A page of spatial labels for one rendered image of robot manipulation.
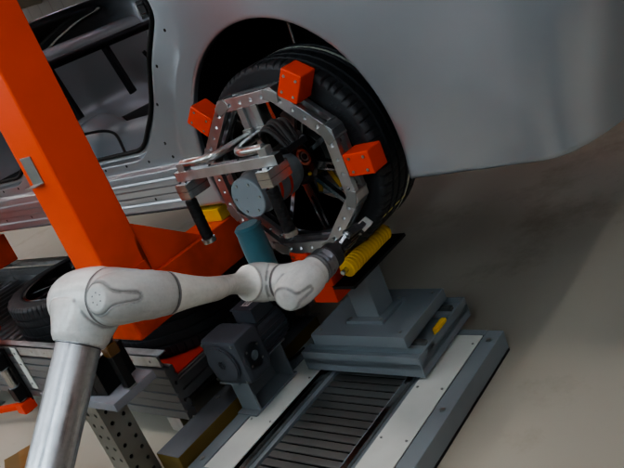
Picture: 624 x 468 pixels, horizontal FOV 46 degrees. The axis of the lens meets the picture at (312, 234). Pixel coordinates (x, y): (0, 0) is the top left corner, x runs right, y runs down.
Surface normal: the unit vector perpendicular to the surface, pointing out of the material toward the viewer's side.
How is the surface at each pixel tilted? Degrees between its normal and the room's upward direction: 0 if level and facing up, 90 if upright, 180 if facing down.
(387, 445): 0
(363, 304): 90
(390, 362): 90
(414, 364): 90
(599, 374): 0
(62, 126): 90
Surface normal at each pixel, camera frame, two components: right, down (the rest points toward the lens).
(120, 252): 0.75, -0.07
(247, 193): -0.55, 0.48
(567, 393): -0.36, -0.87
